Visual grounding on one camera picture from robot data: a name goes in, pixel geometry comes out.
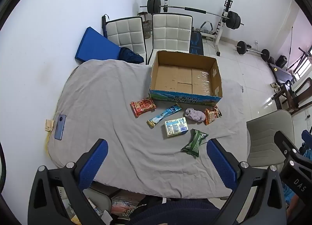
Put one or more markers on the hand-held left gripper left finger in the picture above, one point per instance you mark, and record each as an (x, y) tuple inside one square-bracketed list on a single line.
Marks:
[(95, 161)]

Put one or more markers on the green snack packet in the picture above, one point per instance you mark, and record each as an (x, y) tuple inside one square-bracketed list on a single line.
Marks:
[(193, 143)]

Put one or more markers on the beige tape piece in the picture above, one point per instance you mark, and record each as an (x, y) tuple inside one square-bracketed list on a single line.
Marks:
[(49, 125)]

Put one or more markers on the blue smartphone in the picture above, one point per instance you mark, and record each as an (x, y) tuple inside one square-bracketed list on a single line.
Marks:
[(60, 127)]

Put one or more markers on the dark blue clothing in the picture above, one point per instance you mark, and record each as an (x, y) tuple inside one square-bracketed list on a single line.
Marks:
[(129, 55)]

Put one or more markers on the dark flat bench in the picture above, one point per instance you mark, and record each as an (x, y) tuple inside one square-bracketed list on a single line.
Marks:
[(282, 74)]

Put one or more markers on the small pink cloth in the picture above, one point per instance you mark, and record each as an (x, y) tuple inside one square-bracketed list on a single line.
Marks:
[(195, 115)]

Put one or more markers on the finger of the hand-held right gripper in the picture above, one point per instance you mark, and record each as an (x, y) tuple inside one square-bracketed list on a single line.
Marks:
[(307, 138), (296, 178)]

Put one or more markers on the white weight bench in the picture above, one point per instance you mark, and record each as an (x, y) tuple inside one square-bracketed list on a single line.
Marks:
[(220, 30)]

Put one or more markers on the black tripod stand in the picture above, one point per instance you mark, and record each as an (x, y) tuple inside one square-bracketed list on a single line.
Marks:
[(303, 53)]

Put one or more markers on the person's dark navy clothing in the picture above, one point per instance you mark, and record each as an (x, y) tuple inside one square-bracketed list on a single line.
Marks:
[(170, 212)]

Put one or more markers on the white and blue carton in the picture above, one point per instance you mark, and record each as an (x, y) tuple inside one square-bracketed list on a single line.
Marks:
[(175, 127)]

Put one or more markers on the dark wooden chair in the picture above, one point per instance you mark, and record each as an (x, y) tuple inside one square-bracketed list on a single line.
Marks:
[(292, 96)]

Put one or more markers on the black box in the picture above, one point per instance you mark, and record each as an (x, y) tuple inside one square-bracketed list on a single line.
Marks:
[(281, 61)]

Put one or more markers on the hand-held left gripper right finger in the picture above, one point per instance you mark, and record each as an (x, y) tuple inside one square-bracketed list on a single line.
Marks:
[(220, 164)]

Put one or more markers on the translucent plastic jug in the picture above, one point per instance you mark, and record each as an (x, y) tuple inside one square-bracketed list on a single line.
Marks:
[(147, 30)]

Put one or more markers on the light shoe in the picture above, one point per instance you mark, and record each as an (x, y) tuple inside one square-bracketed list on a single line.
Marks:
[(274, 85), (277, 89)]

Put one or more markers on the long blue powder packet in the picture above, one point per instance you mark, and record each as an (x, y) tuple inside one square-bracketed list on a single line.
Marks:
[(163, 115)]

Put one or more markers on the blue foam mat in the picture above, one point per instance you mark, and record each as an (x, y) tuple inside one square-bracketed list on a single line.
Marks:
[(95, 44)]

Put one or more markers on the small brown stool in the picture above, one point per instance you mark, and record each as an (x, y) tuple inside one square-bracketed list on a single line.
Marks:
[(143, 16)]

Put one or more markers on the small black barbell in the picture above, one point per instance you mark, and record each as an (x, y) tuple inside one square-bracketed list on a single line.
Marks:
[(253, 51)]

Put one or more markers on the blue black folded frame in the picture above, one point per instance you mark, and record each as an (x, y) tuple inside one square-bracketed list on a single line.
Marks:
[(104, 25)]

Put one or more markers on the red snack packet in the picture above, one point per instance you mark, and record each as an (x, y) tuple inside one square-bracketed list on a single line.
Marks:
[(143, 107)]

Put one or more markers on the cardboard box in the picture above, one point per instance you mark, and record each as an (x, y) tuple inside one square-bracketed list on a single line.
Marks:
[(185, 76)]

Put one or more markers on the colourful plastic bag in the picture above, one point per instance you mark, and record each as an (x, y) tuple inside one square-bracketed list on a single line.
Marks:
[(123, 208)]

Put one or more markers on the orange snack packet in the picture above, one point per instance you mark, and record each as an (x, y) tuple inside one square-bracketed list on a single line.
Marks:
[(212, 116)]

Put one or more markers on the white quilted chair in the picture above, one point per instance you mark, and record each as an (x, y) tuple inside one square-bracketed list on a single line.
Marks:
[(124, 33), (170, 31)]

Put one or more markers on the grey blanket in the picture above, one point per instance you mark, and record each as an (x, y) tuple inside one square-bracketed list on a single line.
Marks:
[(109, 108)]

